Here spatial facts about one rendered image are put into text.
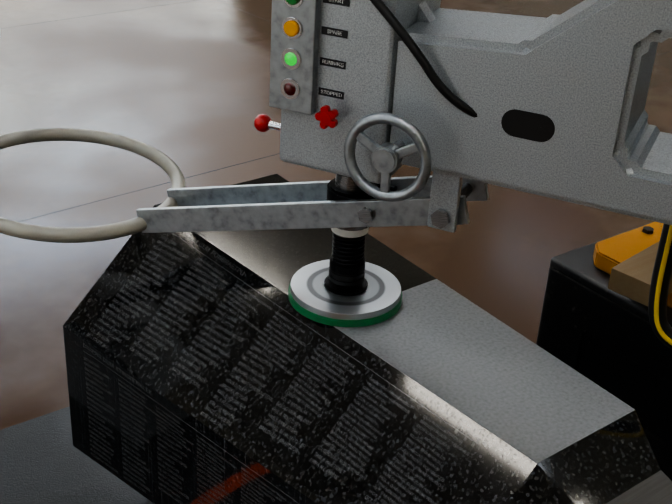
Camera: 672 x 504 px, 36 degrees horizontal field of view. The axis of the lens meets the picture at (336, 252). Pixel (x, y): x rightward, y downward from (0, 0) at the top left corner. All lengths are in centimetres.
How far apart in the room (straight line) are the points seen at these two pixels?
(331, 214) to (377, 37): 36
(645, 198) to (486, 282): 221
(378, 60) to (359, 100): 8
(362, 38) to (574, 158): 38
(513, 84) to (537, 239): 258
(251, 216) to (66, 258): 200
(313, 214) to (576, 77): 56
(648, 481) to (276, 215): 79
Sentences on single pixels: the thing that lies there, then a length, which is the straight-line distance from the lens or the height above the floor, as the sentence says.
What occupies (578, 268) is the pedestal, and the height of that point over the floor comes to 74.
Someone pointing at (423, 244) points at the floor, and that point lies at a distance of 401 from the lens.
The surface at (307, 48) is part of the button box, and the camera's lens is 169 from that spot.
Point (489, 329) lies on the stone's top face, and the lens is 194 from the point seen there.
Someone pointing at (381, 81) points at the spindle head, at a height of 131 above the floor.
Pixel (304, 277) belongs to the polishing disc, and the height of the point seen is 85.
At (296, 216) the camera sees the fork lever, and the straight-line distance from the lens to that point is 188.
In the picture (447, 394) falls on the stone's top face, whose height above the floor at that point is 82.
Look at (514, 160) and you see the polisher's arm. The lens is 164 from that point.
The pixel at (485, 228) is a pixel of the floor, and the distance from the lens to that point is 419.
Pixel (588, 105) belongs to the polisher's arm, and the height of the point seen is 133.
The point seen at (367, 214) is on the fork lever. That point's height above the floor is 105.
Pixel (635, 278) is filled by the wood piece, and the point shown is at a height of 83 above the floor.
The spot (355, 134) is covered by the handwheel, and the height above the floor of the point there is 123.
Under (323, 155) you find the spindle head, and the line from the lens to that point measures 175.
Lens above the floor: 183
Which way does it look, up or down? 28 degrees down
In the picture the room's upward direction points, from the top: 3 degrees clockwise
